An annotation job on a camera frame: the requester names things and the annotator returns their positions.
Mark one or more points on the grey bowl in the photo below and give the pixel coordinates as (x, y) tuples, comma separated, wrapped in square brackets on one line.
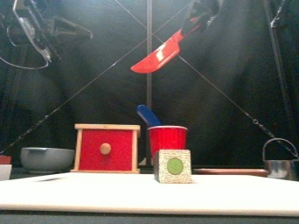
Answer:
[(47, 159)]

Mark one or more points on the white cutting board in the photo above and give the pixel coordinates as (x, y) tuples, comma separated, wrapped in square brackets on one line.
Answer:
[(147, 194)]

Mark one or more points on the black slanted stand rod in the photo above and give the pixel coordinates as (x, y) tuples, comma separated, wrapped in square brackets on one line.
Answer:
[(278, 64)]

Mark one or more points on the blue plastic utensil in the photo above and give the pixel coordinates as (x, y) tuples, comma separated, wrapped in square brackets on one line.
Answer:
[(149, 115)]

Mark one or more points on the red plastic cup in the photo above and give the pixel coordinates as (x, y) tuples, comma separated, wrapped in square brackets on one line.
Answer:
[(167, 139)]

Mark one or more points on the brown flat tray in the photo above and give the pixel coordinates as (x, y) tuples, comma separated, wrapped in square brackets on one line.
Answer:
[(230, 171)]

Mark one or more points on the red toy knife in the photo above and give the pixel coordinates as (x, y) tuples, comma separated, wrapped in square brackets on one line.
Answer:
[(159, 55)]

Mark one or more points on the vertical metal frame pole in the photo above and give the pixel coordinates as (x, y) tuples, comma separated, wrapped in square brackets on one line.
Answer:
[(149, 58)]

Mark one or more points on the toy sushi roll block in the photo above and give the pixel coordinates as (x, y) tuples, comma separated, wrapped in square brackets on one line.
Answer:
[(173, 166)]

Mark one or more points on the red and white container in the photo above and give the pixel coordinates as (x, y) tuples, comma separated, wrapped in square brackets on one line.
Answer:
[(5, 167)]

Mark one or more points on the red wooden drawer box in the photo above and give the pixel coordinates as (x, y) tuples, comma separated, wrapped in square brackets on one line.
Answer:
[(106, 148)]

